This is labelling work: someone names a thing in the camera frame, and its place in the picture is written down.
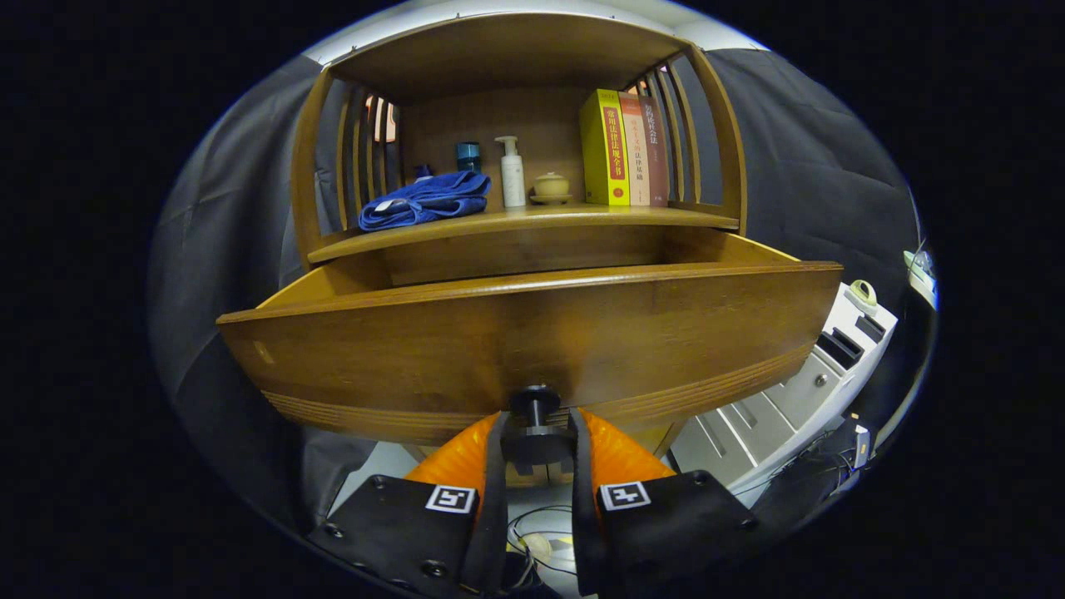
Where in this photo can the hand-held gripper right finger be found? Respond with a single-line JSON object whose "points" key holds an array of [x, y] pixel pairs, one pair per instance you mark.
{"points": [[582, 499]]}

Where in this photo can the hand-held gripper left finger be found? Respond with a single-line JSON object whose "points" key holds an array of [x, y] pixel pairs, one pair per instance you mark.
{"points": [[495, 499]]}

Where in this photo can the black drawer knob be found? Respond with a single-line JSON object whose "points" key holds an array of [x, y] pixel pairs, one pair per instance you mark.
{"points": [[535, 441]]}

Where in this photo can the wooden drawer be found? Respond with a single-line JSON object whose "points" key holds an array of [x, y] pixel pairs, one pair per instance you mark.
{"points": [[416, 349]]}

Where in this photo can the white plastic drawer unit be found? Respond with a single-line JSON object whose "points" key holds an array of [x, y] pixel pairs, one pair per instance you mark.
{"points": [[790, 399]]}

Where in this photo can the wooden countertop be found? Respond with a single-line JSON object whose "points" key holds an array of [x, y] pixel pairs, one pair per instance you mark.
{"points": [[541, 218]]}

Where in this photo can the wooden cabinet with slatted shelf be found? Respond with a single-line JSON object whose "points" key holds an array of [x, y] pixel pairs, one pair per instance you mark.
{"points": [[516, 58]]}

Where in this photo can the small black device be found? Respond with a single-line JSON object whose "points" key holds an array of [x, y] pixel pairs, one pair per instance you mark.
{"points": [[849, 445]]}

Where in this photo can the blue folded towel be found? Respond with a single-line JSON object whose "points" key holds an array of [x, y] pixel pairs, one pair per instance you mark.
{"points": [[424, 201]]}

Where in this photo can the yellow lidded tea cup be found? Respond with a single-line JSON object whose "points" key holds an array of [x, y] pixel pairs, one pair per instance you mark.
{"points": [[551, 186]]}

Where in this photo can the white pump bottle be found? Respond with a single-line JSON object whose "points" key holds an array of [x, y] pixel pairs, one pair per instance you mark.
{"points": [[512, 179]]}

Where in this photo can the small blue white bottle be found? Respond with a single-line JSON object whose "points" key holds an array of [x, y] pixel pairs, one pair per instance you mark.
{"points": [[423, 172]]}

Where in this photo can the teal bottle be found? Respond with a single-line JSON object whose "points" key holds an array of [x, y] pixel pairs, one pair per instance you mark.
{"points": [[468, 156]]}

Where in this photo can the orange book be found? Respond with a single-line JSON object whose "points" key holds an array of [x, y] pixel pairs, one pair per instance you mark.
{"points": [[639, 158]]}

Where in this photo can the tape roll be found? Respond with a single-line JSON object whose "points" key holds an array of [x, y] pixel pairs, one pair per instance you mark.
{"points": [[862, 295]]}

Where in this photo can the brown book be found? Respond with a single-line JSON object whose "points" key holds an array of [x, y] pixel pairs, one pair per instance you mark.
{"points": [[657, 158]]}

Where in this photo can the yellow book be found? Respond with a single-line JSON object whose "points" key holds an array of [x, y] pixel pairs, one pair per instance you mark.
{"points": [[601, 150]]}

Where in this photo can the white power strip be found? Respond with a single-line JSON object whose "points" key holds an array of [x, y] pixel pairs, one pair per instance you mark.
{"points": [[920, 274]]}

